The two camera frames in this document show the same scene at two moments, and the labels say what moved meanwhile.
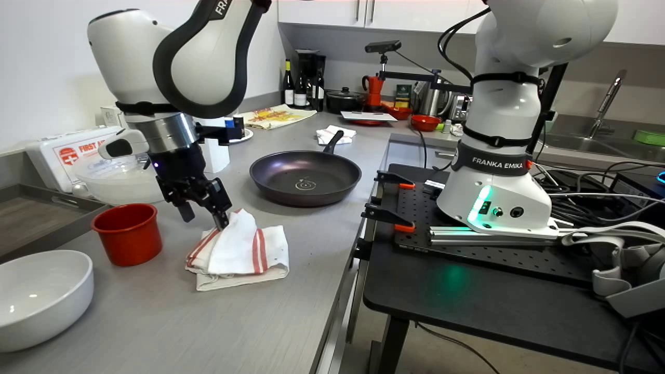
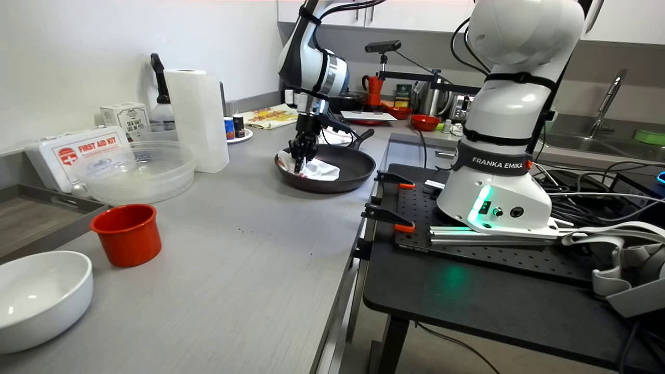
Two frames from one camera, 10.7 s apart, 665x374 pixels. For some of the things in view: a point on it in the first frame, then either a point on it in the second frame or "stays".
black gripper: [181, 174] to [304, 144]
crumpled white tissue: [327, 134] stays
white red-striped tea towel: [240, 254] to [310, 166]
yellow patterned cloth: [272, 117] stays
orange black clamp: [395, 221] stays
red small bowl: [424, 120] stays
